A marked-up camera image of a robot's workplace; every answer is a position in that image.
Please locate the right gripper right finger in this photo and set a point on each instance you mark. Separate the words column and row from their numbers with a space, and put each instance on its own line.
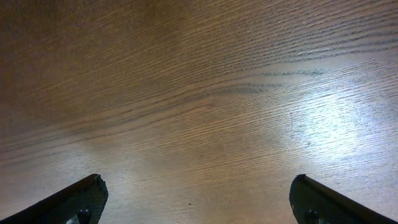
column 313, row 202

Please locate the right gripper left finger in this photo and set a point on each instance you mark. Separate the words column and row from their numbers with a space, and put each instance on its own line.
column 81, row 202

